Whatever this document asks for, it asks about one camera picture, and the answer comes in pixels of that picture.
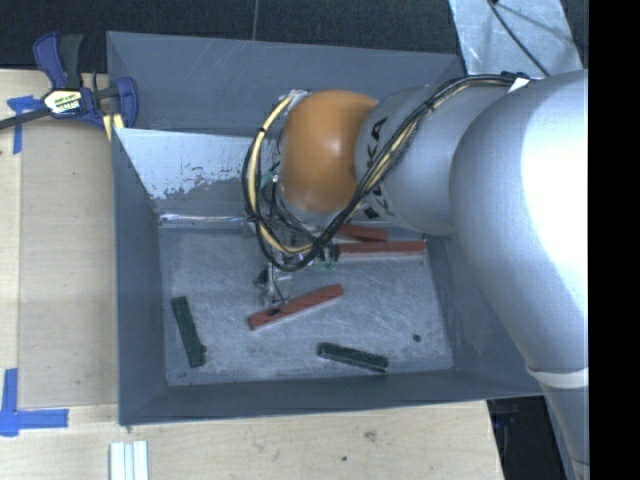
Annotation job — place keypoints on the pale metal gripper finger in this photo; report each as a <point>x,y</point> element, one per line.
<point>272,290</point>
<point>261,278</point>

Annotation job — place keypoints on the red-brown flat block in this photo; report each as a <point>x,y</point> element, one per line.
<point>305,306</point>
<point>367,233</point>
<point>385,249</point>

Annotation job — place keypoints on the dark green flat block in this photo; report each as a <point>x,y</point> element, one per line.
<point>189,333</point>
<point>352,357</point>

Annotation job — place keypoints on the grey metal bin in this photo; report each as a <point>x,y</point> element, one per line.
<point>210,88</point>

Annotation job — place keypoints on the pale wood flat board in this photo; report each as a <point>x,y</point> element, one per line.
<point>65,268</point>

